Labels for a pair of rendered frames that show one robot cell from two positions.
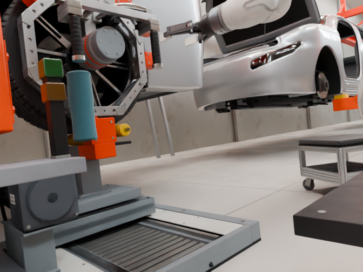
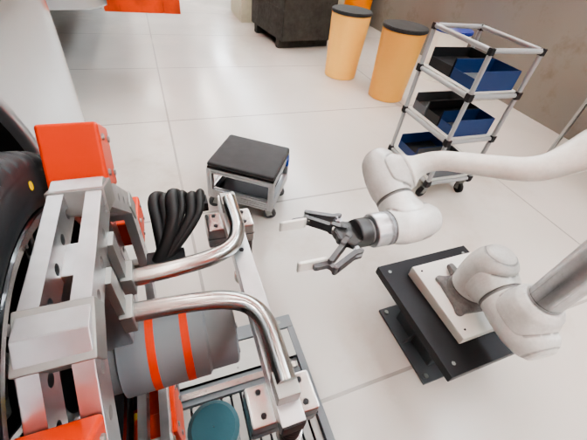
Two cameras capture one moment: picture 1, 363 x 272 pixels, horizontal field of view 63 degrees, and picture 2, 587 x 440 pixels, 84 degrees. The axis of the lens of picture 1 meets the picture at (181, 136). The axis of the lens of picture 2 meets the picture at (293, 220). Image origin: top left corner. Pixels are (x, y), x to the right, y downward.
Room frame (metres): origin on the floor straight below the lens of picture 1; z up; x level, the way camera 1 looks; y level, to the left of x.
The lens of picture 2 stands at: (0.99, 0.49, 1.40)
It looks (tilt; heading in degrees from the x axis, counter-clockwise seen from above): 43 degrees down; 288
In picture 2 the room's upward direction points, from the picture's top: 9 degrees clockwise
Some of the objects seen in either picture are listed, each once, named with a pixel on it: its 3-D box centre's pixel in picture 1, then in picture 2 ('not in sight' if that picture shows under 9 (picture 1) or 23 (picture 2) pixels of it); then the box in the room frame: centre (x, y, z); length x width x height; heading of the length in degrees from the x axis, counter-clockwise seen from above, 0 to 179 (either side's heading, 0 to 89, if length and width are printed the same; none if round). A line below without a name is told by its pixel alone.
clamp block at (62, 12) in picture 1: (69, 11); (279, 403); (1.02, 0.34, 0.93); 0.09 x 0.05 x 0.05; 44
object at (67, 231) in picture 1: (91, 213); not in sight; (1.40, 0.47, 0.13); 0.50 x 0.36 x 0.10; 134
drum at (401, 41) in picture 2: not in sight; (395, 63); (1.40, -3.30, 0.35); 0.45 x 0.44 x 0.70; 47
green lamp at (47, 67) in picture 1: (50, 69); not in sight; (0.63, 0.26, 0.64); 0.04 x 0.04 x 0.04; 44
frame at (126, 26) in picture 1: (90, 54); (126, 351); (1.28, 0.35, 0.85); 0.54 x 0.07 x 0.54; 134
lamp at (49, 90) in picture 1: (53, 93); not in sight; (0.63, 0.26, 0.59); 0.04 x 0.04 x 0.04; 44
